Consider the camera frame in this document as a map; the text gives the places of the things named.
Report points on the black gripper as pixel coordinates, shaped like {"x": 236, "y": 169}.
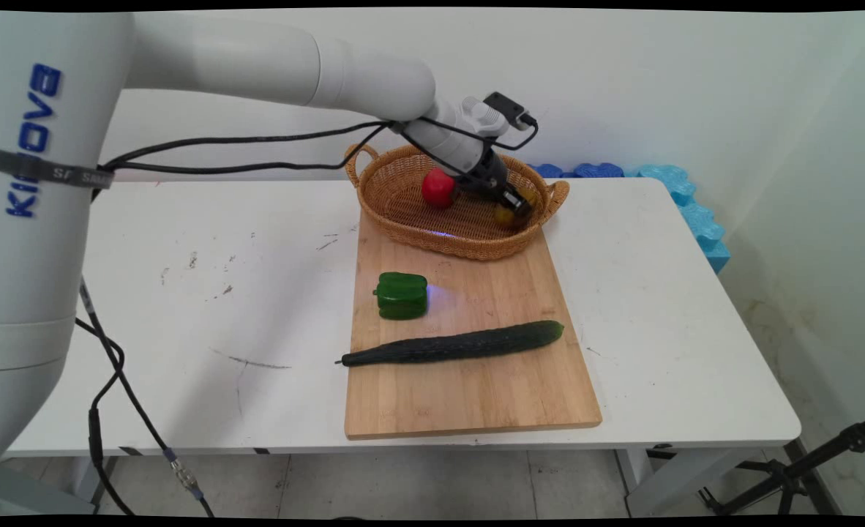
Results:
{"x": 485, "y": 172}

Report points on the yellow bell pepper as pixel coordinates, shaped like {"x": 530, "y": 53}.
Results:
{"x": 502, "y": 215}

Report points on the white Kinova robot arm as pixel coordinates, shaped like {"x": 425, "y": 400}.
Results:
{"x": 37, "y": 219}

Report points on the woven wicker basket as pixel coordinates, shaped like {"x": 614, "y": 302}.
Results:
{"x": 462, "y": 227}

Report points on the red bell pepper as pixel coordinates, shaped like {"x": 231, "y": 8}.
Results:
{"x": 438, "y": 188}

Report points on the blue foam mat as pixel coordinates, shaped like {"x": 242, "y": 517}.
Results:
{"x": 593, "y": 170}
{"x": 699, "y": 219}

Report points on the green bell pepper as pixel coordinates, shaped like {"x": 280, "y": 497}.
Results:
{"x": 402, "y": 296}

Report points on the dark green cucumber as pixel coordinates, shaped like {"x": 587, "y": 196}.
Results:
{"x": 454, "y": 344}

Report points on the wooden cutting board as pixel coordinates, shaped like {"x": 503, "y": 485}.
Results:
{"x": 469, "y": 388}

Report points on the white table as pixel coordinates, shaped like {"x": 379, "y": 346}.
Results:
{"x": 667, "y": 483}

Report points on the black tripod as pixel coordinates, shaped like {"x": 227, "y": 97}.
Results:
{"x": 791, "y": 472}

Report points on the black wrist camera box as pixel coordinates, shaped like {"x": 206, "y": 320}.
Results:
{"x": 506, "y": 106}

